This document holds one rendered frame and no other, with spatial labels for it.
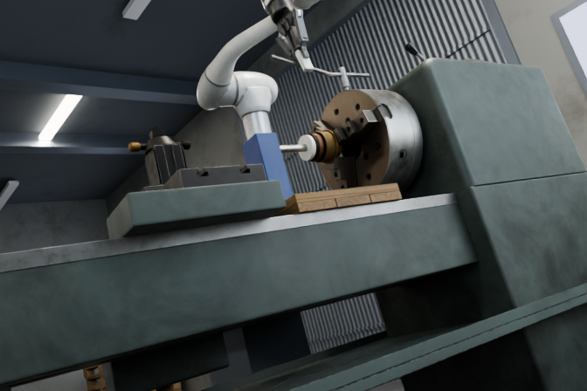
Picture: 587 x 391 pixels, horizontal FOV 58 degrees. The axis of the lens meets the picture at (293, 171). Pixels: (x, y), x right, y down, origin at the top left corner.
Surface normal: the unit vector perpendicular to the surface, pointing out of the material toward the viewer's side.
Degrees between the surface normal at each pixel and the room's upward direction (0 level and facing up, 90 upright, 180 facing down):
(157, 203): 90
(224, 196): 90
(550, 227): 90
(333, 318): 90
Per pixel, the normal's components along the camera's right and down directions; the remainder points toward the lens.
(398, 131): 0.55, -0.18
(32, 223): 0.62, -0.37
